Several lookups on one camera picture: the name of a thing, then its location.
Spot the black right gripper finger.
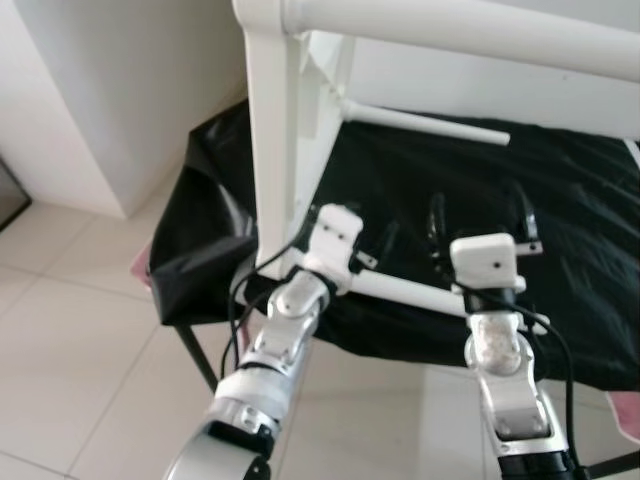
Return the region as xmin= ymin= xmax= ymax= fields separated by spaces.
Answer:
xmin=429 ymin=192 xmax=451 ymax=266
xmin=506 ymin=183 xmax=541 ymax=251

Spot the white plastic table top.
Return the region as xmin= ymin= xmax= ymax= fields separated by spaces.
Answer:
xmin=232 ymin=0 xmax=361 ymax=286

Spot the pink object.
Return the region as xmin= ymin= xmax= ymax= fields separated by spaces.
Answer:
xmin=610 ymin=390 xmax=640 ymax=443

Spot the pink cloth piece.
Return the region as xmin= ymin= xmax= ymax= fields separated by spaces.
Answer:
xmin=130 ymin=248 xmax=153 ymax=291

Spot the dark metal bar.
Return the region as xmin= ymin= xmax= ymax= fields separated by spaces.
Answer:
xmin=575 ymin=452 xmax=640 ymax=479

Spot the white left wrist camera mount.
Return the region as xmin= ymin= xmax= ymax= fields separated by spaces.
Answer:
xmin=295 ymin=203 xmax=363 ymax=296

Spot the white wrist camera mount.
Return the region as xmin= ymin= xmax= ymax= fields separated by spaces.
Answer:
xmin=295 ymin=203 xmax=363 ymax=296
xmin=450 ymin=233 xmax=526 ymax=293

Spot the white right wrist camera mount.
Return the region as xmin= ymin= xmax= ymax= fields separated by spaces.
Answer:
xmin=450 ymin=233 xmax=526 ymax=293

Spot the black metal frame leg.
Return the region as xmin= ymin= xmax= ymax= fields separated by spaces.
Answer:
xmin=178 ymin=322 xmax=219 ymax=393

